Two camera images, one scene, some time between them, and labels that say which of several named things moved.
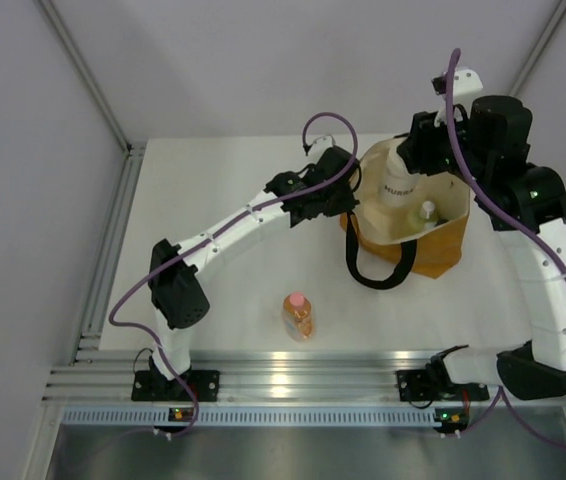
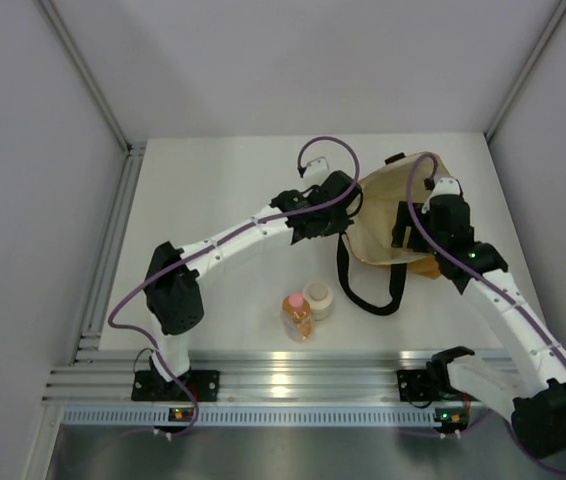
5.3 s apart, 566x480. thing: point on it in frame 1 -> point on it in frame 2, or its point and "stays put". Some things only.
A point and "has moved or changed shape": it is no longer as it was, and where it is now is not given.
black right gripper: (416, 149) -> (406, 219)
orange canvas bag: (403, 220) has moved or changed shape
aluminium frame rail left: (88, 338) stays put
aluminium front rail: (106, 377) stays put
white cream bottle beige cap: (398, 186) -> (320, 296)
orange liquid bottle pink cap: (297, 310) stays put
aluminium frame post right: (560, 12) stays put
